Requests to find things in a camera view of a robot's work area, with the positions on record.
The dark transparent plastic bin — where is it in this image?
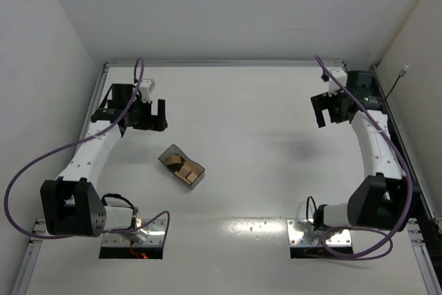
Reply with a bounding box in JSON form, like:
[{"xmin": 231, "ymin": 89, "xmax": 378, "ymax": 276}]
[{"xmin": 158, "ymin": 144, "xmax": 205, "ymax": 190}]

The light long wood block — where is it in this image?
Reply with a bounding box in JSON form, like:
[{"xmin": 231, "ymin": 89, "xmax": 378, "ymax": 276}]
[{"xmin": 175, "ymin": 165, "xmax": 198, "ymax": 185}]

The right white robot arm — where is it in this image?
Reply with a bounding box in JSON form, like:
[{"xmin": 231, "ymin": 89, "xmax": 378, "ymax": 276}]
[{"xmin": 311, "ymin": 69, "xmax": 409, "ymax": 231}]

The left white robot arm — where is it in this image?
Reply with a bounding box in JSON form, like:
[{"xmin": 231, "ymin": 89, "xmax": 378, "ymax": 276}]
[{"xmin": 40, "ymin": 79, "xmax": 168, "ymax": 238}]

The medium brown wood block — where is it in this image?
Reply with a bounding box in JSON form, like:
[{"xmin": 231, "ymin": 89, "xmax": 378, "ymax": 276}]
[{"xmin": 164, "ymin": 155, "xmax": 184, "ymax": 168}]

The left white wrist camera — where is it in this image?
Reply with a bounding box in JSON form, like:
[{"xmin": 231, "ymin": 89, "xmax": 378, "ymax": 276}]
[{"xmin": 138, "ymin": 79, "xmax": 155, "ymax": 103}]

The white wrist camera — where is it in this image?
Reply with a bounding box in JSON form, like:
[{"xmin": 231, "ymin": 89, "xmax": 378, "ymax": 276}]
[
  {"xmin": 138, "ymin": 79, "xmax": 155, "ymax": 103},
  {"xmin": 320, "ymin": 68, "xmax": 347, "ymax": 95}
]

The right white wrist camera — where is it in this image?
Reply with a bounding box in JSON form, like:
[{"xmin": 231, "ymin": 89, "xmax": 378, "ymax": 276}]
[{"xmin": 320, "ymin": 68, "xmax": 347, "ymax": 95}]

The black wall cable white plug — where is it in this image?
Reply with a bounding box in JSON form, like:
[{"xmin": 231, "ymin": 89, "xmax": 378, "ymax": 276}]
[{"xmin": 384, "ymin": 64, "xmax": 410, "ymax": 100}]

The black base cable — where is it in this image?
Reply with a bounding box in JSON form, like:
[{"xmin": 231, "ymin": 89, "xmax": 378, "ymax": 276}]
[{"xmin": 305, "ymin": 195, "xmax": 320, "ymax": 229}]

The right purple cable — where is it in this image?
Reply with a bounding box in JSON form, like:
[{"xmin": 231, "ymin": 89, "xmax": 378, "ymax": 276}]
[{"xmin": 314, "ymin": 55, "xmax": 414, "ymax": 261}]

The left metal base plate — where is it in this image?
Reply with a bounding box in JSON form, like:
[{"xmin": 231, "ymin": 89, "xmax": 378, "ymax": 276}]
[{"xmin": 102, "ymin": 218, "xmax": 168, "ymax": 248}]

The metal base plate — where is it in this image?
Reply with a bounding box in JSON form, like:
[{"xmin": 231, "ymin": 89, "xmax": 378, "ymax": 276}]
[
  {"xmin": 287, "ymin": 218, "xmax": 352, "ymax": 249},
  {"xmin": 102, "ymin": 218, "xmax": 168, "ymax": 248}
]

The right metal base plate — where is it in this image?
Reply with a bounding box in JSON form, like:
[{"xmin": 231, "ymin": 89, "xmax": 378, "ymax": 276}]
[{"xmin": 287, "ymin": 218, "xmax": 352, "ymax": 249}]

